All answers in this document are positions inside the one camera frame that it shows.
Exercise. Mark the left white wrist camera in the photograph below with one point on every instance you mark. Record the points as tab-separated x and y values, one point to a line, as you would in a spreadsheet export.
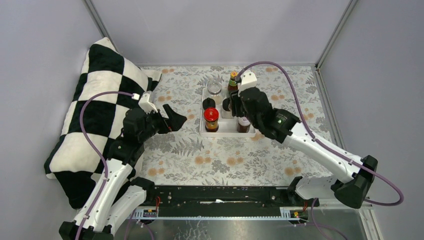
145	101

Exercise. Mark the green label sauce bottle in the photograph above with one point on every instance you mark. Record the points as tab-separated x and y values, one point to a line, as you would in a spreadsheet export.
232	84

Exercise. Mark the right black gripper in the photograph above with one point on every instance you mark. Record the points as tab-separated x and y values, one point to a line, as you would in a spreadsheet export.
239	98

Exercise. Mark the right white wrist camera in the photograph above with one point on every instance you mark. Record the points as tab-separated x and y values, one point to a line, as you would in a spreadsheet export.
247	80

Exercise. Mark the black cap white bean jar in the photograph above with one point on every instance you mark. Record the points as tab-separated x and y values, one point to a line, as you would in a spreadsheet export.
208	103

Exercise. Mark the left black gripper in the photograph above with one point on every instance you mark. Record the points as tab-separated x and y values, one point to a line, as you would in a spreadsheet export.
175	121

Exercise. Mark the black white checkered pillow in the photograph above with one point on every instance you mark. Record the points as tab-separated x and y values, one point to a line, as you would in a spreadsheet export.
94	119

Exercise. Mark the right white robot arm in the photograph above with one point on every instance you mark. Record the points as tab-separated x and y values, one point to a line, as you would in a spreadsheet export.
351	177

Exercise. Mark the clear glass jar metal rim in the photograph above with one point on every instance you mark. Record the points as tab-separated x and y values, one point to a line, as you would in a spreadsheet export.
214	91

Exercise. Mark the large black lid jar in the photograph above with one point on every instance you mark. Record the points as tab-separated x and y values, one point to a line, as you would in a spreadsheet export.
226	109

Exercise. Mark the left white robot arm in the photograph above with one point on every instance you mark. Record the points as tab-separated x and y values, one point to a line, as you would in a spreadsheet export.
104	212

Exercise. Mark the white lid brown jar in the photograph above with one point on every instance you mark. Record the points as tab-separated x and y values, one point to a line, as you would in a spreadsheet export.
243	125

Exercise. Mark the floral table mat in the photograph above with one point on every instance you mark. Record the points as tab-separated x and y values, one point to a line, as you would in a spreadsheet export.
186	158

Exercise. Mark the red lid sauce jar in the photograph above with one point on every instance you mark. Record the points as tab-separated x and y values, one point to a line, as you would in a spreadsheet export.
211	117

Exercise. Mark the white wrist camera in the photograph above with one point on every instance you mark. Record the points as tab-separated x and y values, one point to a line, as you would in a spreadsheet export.
247	80
145	101

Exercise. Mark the white plastic organizer tray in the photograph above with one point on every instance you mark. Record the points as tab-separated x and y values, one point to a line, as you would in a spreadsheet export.
227	127

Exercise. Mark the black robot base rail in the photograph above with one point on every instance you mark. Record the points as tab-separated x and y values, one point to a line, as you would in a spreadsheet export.
172	202

